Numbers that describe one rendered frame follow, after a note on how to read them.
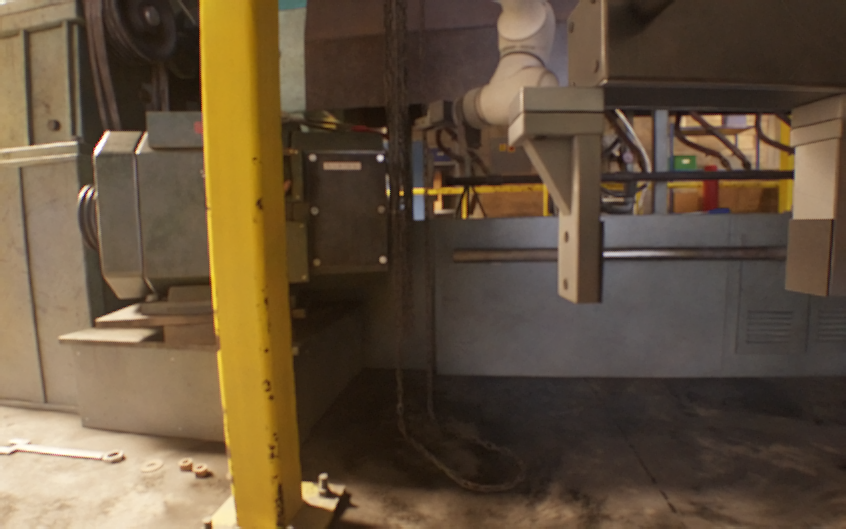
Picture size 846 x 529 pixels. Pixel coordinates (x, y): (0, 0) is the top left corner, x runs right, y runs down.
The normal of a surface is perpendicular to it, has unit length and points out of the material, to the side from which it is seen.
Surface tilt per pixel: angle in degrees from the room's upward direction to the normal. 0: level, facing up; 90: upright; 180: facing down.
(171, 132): 90
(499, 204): 74
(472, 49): 90
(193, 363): 90
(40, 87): 90
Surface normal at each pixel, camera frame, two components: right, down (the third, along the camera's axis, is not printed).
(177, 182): 0.21, 0.09
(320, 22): -0.14, -0.11
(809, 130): -1.00, 0.02
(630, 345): -0.14, 0.10
